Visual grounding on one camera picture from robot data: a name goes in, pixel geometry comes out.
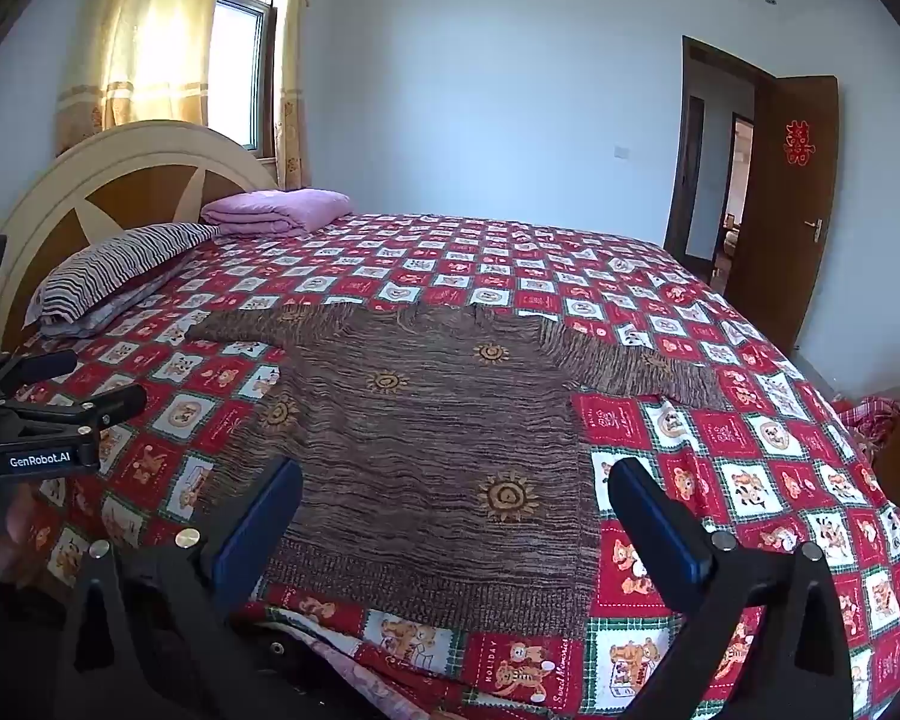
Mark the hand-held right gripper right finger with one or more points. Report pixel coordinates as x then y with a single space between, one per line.
660 525

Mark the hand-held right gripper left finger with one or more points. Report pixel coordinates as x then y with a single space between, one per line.
259 525

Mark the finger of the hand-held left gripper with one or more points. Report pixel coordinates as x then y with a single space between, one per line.
82 406
37 367

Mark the brown knit sweater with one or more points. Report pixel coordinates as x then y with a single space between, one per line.
435 427

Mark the pale grey pillow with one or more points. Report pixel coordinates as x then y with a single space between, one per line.
90 321

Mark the striped pillow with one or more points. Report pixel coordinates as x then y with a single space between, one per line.
112 262

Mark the cream and wood headboard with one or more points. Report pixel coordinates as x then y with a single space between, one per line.
52 180

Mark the red checked cloth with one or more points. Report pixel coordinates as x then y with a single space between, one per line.
870 427

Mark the red bear-print bed sheet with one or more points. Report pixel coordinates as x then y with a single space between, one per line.
720 300

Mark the folded purple blanket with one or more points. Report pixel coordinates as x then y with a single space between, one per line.
277 208

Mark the brown wooden door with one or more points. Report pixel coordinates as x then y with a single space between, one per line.
784 255

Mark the wide yellow curtain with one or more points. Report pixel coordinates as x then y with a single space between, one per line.
142 37

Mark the window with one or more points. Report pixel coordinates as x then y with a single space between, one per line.
240 67

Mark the narrow yellow curtain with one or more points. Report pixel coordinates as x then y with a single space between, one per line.
292 75

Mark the red paper door decoration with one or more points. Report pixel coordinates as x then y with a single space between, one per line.
796 141

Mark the dark wooden door frame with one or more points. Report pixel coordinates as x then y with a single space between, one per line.
679 165

